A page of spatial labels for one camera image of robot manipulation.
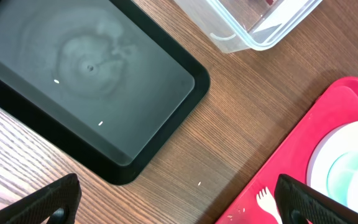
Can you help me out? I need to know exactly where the white plastic fork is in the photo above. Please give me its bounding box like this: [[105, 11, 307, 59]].
[[256, 187, 283, 224]]

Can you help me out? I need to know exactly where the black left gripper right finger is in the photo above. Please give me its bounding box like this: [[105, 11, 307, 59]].
[[274, 174, 358, 224]]

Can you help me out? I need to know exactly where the light blue plate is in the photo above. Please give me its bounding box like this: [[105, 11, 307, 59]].
[[306, 121, 358, 198]]

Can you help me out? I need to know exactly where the clear plastic bin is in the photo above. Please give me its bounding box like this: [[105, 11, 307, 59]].
[[175, 0, 321, 54]]

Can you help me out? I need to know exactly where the red plastic tray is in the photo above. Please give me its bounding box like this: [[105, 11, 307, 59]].
[[217, 77, 358, 224]]

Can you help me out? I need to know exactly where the black tray bin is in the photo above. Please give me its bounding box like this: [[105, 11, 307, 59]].
[[0, 0, 210, 185]]

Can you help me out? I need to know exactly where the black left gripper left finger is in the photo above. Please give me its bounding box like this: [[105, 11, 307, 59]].
[[0, 173, 82, 224]]

